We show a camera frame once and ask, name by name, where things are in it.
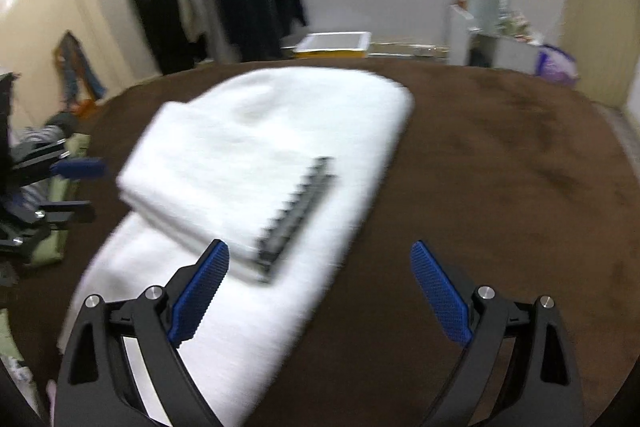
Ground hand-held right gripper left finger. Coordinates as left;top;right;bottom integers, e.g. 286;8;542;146
52;239;231;427

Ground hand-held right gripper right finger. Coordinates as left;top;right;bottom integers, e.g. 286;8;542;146
410;241;586;427

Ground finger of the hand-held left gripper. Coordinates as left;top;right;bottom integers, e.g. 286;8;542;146
0;201;97;250
10;146;109;182

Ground white fuzzy cardigan black trim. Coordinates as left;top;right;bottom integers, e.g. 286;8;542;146
57;67;416;427

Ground grey striped shirt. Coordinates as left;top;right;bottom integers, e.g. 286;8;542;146
10;127;68;152

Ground green folded cloth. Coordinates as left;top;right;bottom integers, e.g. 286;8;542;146
20;132;92;266

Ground black crumpled garment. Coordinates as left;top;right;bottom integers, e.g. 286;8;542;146
47;112;81;134

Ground blue jeans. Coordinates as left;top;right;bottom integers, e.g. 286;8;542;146
54;32;108;108

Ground brown plush blanket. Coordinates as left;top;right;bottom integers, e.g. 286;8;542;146
0;57;640;427

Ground purple plastic bag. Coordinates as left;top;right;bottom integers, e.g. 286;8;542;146
532;44;581;88

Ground white bedside cabinet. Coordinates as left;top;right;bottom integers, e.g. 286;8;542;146
447;4;543;75

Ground white foam box yellow sides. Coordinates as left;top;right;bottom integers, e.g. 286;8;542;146
292;32;372;60

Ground pile of small trinkets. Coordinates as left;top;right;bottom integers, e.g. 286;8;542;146
500;13;532;42

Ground yellow door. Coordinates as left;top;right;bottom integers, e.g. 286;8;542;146
567;0;640;110

